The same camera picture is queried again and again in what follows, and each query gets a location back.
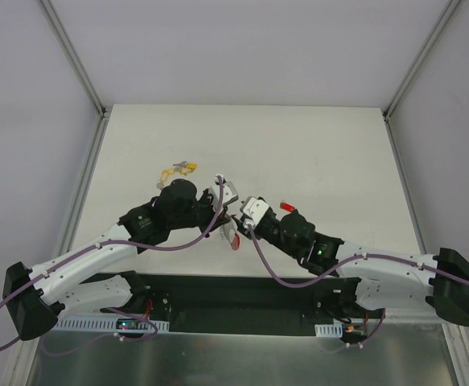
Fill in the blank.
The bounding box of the red-handled metal keyring organizer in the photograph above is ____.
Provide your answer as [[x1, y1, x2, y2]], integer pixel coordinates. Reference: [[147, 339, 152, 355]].
[[220, 222, 241, 251]]

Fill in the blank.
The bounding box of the red key fob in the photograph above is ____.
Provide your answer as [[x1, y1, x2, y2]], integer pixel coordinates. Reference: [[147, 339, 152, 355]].
[[279, 200, 296, 213]]

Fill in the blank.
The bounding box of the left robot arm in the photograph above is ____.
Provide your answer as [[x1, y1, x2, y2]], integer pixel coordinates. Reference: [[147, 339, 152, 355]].
[[2, 177, 239, 341]]

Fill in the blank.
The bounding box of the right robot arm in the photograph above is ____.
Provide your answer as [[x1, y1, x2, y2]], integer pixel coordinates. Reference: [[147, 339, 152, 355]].
[[235, 210, 469, 327]]

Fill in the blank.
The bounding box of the yellow key tag with keys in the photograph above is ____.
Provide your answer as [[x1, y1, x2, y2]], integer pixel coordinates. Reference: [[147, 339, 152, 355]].
[[156, 161, 198, 190]]

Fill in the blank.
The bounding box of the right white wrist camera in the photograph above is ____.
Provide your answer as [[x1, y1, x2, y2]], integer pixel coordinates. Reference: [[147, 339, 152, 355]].
[[240, 196, 270, 228]]

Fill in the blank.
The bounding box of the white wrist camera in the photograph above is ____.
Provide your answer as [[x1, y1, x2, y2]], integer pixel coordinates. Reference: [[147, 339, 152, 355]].
[[210, 174, 239, 209], [240, 196, 270, 228]]

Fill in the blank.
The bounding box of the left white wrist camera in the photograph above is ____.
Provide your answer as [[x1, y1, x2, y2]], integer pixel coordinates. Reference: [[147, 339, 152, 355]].
[[210, 174, 239, 209]]

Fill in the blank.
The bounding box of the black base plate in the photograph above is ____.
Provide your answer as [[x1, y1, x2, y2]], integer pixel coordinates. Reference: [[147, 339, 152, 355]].
[[120, 274, 382, 336]]

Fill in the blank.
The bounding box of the right white cable duct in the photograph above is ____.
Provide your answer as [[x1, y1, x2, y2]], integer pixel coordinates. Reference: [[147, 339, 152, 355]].
[[315, 321, 344, 339]]

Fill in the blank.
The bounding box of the white cable duct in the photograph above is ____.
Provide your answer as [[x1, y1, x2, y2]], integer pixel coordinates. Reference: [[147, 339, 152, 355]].
[[315, 321, 344, 339], [52, 316, 170, 334]]

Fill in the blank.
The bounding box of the left white cable duct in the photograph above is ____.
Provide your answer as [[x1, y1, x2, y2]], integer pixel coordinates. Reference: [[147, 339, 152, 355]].
[[52, 316, 170, 334]]

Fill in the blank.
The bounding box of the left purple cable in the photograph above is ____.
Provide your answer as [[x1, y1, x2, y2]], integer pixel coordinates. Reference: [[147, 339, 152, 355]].
[[0, 176, 225, 357]]

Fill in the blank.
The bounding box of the left aluminium frame post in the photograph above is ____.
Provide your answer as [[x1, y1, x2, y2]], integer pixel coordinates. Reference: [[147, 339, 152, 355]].
[[37, 0, 107, 117]]

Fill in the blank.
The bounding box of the aluminium frame post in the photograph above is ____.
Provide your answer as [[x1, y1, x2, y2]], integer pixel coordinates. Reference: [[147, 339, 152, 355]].
[[383, 0, 463, 121], [37, 0, 107, 117]]

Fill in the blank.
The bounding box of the right aluminium frame post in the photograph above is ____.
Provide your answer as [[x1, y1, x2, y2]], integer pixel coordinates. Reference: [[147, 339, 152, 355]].
[[383, 0, 463, 121]]

